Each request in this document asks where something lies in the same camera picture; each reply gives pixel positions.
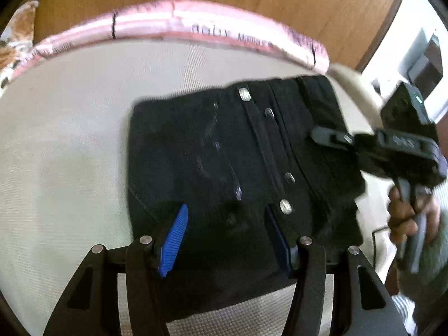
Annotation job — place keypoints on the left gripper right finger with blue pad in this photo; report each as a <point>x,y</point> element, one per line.
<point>360,303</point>

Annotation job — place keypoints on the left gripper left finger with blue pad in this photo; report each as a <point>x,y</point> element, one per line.
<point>89,303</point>

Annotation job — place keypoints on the right hand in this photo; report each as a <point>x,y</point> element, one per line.
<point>402,223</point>

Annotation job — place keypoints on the pink striped pillow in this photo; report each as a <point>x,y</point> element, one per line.
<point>193,20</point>

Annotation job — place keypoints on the black pants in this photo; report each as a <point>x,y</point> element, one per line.
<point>226,154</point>

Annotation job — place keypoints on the floral pillow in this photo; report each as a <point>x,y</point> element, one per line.
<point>17,39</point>

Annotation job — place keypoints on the beige mattress cover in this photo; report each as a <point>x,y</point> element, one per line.
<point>64,130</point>

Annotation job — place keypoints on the grey sleeve forearm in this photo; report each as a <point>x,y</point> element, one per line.
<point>428,288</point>

